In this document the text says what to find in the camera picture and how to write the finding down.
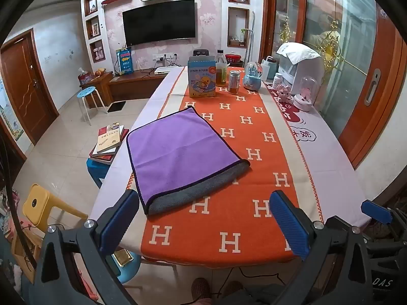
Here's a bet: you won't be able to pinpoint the glass bottle of yellow liquid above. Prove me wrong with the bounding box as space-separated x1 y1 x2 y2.
215 50 227 86

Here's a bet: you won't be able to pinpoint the person's brown slipper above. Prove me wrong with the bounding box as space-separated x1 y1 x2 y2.
223 280 245 297
191 277 211 302

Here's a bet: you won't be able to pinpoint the white countertop water dispenser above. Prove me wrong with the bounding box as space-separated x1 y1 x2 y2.
276 42 325 97

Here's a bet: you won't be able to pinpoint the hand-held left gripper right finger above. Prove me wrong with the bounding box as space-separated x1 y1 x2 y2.
270 190 382 305

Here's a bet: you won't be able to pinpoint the brown wooden door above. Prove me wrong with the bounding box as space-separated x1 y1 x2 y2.
0 28 60 147

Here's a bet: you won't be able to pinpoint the orange patterned table runner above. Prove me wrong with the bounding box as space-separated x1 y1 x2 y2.
126 65 325 264

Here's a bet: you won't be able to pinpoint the purple towel with grey back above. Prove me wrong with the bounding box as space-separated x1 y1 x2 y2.
126 106 251 216

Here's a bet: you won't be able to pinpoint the blue duck print box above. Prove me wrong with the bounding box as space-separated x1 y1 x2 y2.
187 56 217 98

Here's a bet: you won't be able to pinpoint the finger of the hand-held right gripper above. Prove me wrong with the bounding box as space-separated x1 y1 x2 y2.
361 200 407 251

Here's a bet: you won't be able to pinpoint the metal lidded jar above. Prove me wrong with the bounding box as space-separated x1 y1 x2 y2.
228 70 240 95

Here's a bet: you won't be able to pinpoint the white plastic jug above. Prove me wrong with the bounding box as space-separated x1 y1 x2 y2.
263 56 278 81

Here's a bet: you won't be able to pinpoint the stack of books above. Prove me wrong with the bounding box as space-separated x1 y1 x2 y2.
89 124 130 165

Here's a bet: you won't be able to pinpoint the pink toy figure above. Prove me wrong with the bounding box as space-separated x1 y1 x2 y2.
275 85 292 102

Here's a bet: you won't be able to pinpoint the black wall television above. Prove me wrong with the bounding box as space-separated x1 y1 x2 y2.
122 0 196 47

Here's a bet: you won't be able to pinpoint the blue printed package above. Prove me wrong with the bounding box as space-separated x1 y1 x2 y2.
115 48 134 76

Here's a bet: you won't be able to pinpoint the blue plastic stool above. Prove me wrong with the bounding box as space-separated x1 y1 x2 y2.
86 158 110 189

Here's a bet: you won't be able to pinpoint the white printed tablecloth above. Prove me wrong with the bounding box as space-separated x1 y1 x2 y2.
90 65 371 263

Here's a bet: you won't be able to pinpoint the blue round stool white legs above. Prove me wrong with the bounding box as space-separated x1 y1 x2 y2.
76 86 109 126

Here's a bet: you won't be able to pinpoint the wooden television cabinet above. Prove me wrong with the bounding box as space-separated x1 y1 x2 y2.
79 67 185 109

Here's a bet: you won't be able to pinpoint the blue snow globe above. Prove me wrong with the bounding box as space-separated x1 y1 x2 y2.
243 63 263 90

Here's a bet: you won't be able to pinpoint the wooden framed glass sliding door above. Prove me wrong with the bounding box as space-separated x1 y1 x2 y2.
259 0 407 170

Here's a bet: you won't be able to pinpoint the yellow plastic chair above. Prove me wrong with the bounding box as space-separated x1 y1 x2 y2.
11 183 89 285

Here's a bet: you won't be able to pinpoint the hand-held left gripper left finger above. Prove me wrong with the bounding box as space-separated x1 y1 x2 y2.
30 189 140 305

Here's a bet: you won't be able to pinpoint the light blue round stool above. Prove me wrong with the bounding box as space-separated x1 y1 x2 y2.
110 249 143 289

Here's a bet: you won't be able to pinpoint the glass dome with pink figure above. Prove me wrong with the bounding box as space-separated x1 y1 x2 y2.
293 75 319 112

